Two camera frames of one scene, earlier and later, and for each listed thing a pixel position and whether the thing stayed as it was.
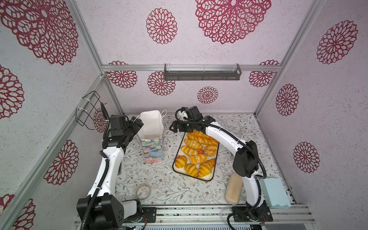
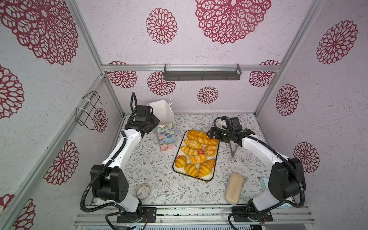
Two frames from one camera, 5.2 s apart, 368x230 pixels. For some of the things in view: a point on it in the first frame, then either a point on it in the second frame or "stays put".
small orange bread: (198, 158) stays put
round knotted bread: (211, 150) stays put
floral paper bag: (152, 136) → (165, 131)
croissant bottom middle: (191, 169) stays put
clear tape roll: (143, 191) stays put
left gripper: (135, 127) → (155, 120)
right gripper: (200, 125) → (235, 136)
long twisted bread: (202, 138) stays put
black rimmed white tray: (196, 157) stays put
